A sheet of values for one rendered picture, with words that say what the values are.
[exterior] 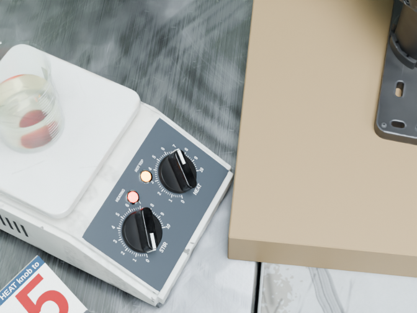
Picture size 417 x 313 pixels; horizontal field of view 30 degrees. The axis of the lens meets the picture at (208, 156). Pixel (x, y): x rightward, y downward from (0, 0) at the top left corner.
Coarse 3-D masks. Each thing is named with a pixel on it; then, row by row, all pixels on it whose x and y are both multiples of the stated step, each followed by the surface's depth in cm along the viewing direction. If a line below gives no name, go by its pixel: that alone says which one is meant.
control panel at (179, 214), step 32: (160, 128) 61; (160, 160) 61; (192, 160) 62; (128, 192) 59; (160, 192) 60; (192, 192) 61; (96, 224) 57; (192, 224) 60; (128, 256) 58; (160, 256) 59; (160, 288) 58
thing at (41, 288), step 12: (36, 276) 58; (48, 276) 59; (24, 288) 58; (36, 288) 58; (48, 288) 59; (60, 288) 59; (12, 300) 57; (24, 300) 58; (36, 300) 58; (48, 300) 59; (60, 300) 59; (72, 300) 59; (0, 312) 57; (12, 312) 57; (24, 312) 58; (36, 312) 58; (48, 312) 58; (60, 312) 59; (72, 312) 59
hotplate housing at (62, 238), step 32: (128, 128) 60; (128, 160) 59; (96, 192) 58; (224, 192) 63; (0, 224) 61; (32, 224) 57; (64, 224) 56; (64, 256) 60; (96, 256) 57; (128, 288) 58
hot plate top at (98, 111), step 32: (64, 64) 61; (64, 96) 60; (96, 96) 60; (128, 96) 60; (96, 128) 58; (0, 160) 57; (32, 160) 57; (64, 160) 57; (96, 160) 57; (0, 192) 56; (32, 192) 56; (64, 192) 56
